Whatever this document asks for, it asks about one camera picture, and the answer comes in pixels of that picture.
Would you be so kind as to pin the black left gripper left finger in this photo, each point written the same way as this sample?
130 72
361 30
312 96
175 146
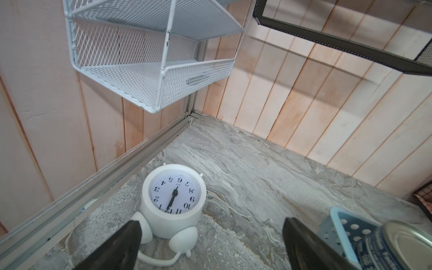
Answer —
119 252

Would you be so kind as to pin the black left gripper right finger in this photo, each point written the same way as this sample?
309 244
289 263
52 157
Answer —
307 251

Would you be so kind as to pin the light blue plastic basket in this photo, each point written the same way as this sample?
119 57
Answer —
342 229

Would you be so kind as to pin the small blue tin can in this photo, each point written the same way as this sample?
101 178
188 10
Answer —
395 246

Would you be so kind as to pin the white alarm clock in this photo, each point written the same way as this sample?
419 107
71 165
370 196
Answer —
172 200

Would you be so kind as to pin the black wire desk organizer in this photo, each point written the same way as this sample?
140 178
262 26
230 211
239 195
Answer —
423 198

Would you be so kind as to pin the white wire wall shelf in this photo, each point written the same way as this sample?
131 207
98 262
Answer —
144 51

